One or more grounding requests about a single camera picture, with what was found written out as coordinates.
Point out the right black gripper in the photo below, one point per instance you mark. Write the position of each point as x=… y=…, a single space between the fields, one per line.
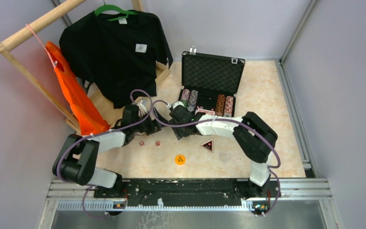
x=177 y=125

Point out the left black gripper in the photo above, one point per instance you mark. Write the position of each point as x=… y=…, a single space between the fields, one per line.
x=153 y=124

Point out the black aluminium poker case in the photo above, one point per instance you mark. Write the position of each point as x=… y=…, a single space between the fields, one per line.
x=210 y=75

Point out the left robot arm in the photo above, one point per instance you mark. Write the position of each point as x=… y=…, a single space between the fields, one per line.
x=76 y=162

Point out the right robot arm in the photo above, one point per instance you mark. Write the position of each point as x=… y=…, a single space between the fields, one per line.
x=255 y=137

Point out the wooden clothes rack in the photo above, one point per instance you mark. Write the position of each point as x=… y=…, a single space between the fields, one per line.
x=29 y=90

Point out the green grey chip stack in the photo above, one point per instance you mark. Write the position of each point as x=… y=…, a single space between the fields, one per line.
x=185 y=97

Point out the purple blue chip stack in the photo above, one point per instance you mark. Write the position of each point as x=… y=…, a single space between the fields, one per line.
x=192 y=100

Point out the red playing card deck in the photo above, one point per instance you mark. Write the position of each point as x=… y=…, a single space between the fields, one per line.
x=208 y=112

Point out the red black triangle marker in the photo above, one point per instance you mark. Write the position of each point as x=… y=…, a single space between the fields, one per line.
x=208 y=145

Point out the orange black chip stack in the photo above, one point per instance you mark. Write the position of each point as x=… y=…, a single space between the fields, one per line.
x=219 y=110

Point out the orange round dealer button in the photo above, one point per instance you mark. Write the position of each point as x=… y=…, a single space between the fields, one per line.
x=180 y=159

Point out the red white chip stack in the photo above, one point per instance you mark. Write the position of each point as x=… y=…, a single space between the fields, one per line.
x=228 y=106

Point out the black t-shirt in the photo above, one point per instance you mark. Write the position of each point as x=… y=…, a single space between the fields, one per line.
x=117 y=52

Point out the clear round button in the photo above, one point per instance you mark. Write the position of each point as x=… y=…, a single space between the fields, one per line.
x=224 y=157

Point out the green clothes hanger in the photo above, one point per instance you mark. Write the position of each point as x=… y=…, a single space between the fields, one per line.
x=109 y=7

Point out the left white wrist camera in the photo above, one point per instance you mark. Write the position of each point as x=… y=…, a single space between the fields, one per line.
x=143 y=107

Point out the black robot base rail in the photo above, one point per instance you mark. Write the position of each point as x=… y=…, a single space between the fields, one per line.
x=182 y=192

